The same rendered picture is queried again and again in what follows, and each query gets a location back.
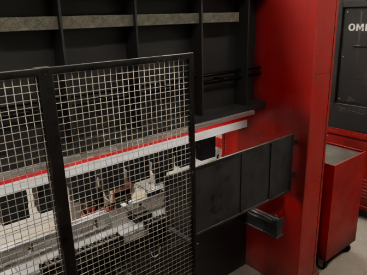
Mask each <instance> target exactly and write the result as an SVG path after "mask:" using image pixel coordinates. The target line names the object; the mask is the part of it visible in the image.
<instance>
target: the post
mask: <svg viewBox="0 0 367 275"><path fill-rule="evenodd" d="M35 68H36V69H43V70H38V73H39V76H37V77H36V80H37V83H38V85H37V88H38V91H39V92H38V95H39V98H40V100H39V103H40V106H41V107H40V111H41V113H43V114H41V116H42V120H44V121H42V123H43V127H44V128H43V131H44V134H45V135H44V138H45V141H46V142H45V146H46V148H47V149H46V154H47V155H48V156H47V158H48V166H49V168H50V169H49V174H50V175H51V176H50V181H52V182H51V187H53V188H52V194H53V195H52V196H53V200H54V209H55V216H56V224H57V231H58V236H59V238H58V239H59V242H60V248H61V249H60V251H61V259H63V260H62V265H63V266H62V267H63V274H64V275H78V269H77V264H76V256H75V247H74V239H73V231H72V222H71V217H70V208H69V200H68V192H67V183H66V174H65V169H64V161H63V153H62V144H61V136H60V128H59V122H58V114H57V105H56V97H55V89H54V80H53V75H52V69H47V68H51V67H47V66H44V67H34V68H32V69H35Z"/></svg>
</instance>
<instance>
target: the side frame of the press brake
mask: <svg viewBox="0 0 367 275"><path fill-rule="evenodd" d="M338 10H339V0H256V29H255V49H254V66H255V67H256V66H261V68H260V69H255V70H254V73H257V72H261V74H260V75H256V76H254V86H253V99H254V100H260V101H265V102H266V105H265V107H262V108H259V109H254V110H255V114H254V115H250V116H248V117H247V127H244V128H241V129H237V130H234V131H230V132H227V133H224V134H222V157H224V156H227V155H230V154H233V153H236V152H239V151H242V150H245V149H248V148H251V147H254V146H257V145H260V144H263V143H265V142H268V141H271V140H275V139H278V138H281V137H283V136H286V135H289V134H294V140H295V139H297V144H296V145H294V146H293V160H292V172H295V176H294V177H292V178H291V191H290V192H288V193H285V194H283V195H281V196H279V197H277V198H275V199H273V200H271V201H269V202H267V203H265V204H262V205H260V206H258V207H256V208H257V209H259V210H261V211H263V212H266V213H268V214H270V215H272V216H274V214H275V215H277V217H278V218H279V219H281V218H283V217H284V224H283V225H282V233H283V236H281V237H279V238H277V239H274V238H272V237H270V236H268V235H266V234H264V233H262V232H261V231H259V230H257V229H255V228H253V227H251V226H249V225H246V257H245V264H247V265H249V266H250V267H252V268H254V269H255V270H257V271H258V272H260V273H261V274H263V275H314V273H315V266H316V254H317V241H318V229H319V218H320V211H321V198H322V187H323V175H324V162H325V151H326V144H327V132H328V119H329V108H330V96H331V89H332V77H333V65H334V53H335V41H336V29H337V22H338Z"/></svg>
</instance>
